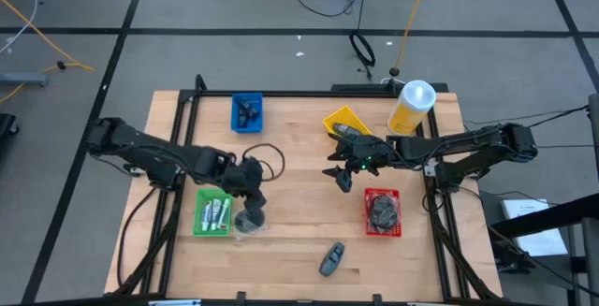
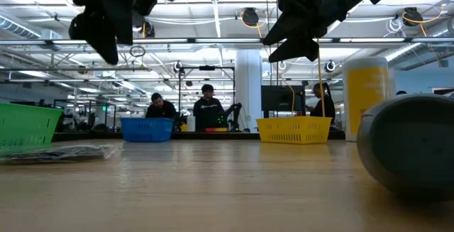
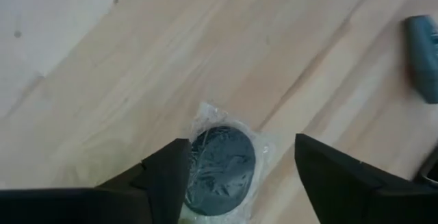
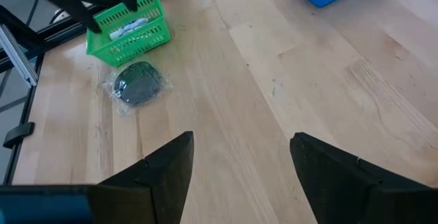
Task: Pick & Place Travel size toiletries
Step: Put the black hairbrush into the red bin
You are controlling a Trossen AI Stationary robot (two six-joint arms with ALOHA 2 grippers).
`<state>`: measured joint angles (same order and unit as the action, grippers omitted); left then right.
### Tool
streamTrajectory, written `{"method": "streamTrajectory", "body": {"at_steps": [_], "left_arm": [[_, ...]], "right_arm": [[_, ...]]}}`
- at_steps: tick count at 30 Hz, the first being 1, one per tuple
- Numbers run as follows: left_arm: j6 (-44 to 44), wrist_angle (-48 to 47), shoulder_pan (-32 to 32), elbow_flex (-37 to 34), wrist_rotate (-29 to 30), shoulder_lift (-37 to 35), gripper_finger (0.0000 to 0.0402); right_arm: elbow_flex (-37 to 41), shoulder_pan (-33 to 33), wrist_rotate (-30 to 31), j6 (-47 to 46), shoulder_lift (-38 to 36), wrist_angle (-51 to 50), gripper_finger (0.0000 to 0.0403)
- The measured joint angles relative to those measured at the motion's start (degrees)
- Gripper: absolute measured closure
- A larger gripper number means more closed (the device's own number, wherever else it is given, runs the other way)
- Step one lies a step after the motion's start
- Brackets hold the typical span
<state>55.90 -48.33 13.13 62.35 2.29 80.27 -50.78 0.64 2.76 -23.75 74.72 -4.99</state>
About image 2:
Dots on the silver ventilation duct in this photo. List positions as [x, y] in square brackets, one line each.
[14, 28]

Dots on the white building column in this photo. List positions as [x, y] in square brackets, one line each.
[248, 90]

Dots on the blue plastic basket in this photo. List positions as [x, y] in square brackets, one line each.
[147, 129]

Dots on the yellow plastic basket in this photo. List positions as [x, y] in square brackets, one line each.
[294, 130]

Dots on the black background rig frame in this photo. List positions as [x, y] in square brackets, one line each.
[207, 67]

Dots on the black background robot arm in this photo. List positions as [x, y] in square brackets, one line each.
[233, 113]

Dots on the long ceiling light strip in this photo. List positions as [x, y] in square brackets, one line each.
[372, 39]
[227, 40]

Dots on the grey oval case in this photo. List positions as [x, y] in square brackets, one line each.
[408, 147]

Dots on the black aluminium table frame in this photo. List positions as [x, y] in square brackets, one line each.
[213, 136]

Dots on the green plastic basket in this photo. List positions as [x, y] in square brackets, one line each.
[25, 125]

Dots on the small white bottle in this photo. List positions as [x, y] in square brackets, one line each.
[191, 123]

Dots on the person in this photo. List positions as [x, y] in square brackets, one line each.
[323, 104]
[207, 108]
[160, 108]

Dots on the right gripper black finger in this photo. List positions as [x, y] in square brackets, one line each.
[301, 49]
[298, 26]

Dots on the clear plastic bag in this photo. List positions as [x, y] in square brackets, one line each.
[60, 153]

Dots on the white canister with yellow label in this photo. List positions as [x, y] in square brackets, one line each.
[365, 97]

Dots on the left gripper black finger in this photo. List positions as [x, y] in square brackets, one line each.
[99, 37]
[125, 28]

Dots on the black monitor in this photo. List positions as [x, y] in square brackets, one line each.
[282, 97]

